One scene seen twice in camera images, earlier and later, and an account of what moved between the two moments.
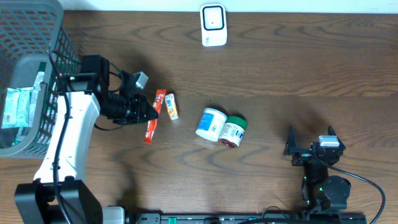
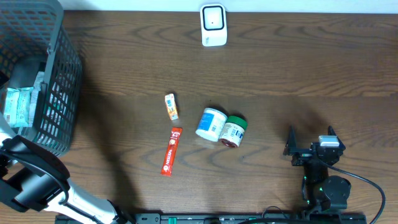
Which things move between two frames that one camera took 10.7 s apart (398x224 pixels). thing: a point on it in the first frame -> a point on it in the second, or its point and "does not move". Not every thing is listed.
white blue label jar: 211,124 does not move
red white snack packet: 159,97 -> 175,138
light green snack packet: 17,107 does not move
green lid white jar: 233,132 does not move
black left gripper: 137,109 -> 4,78
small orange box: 171,106 does not move
